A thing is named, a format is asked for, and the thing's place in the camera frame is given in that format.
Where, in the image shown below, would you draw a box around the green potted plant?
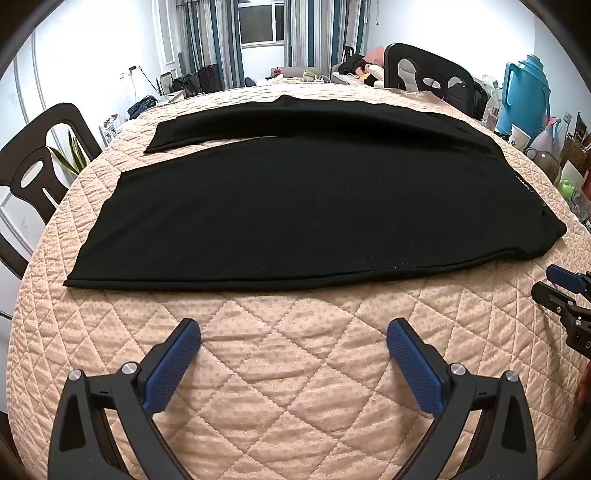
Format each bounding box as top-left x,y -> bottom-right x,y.
48,129 -> 90,176

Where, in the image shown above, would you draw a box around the glass jar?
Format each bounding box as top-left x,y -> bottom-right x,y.
524,147 -> 561,185

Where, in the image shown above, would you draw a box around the window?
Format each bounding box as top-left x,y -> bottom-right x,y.
238,0 -> 287,47

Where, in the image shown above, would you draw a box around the black pants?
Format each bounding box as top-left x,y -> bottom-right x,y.
63,95 -> 568,292

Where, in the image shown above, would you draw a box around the striped curtain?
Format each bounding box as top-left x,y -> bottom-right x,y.
173,0 -> 243,90
281,0 -> 370,70

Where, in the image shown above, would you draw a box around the peach quilted blanket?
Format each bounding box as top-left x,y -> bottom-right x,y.
9,76 -> 591,480

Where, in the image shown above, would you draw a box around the wicker basket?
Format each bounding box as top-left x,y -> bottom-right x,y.
561,134 -> 589,171

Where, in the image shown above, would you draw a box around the dark wooden chair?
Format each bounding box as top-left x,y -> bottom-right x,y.
384,43 -> 476,116
0,102 -> 103,280

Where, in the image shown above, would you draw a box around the black bag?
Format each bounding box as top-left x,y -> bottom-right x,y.
127,96 -> 158,118

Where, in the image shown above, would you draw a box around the white paper cup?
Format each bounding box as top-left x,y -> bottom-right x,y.
509,124 -> 532,151

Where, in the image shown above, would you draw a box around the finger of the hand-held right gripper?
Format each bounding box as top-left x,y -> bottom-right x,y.
531,281 -> 578,319
546,264 -> 591,301

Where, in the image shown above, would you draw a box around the pile of plush toys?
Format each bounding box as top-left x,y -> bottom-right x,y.
339,46 -> 386,88

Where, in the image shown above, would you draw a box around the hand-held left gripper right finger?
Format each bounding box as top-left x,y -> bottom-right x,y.
387,318 -> 539,480

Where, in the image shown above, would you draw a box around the white box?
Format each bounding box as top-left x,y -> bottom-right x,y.
560,161 -> 588,195

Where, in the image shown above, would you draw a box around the white pink bottle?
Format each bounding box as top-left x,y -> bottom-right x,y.
531,117 -> 561,153

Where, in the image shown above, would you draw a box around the blue thermos jug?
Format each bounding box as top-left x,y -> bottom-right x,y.
496,54 -> 552,151

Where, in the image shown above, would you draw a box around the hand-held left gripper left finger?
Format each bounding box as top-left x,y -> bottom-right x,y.
48,318 -> 201,480

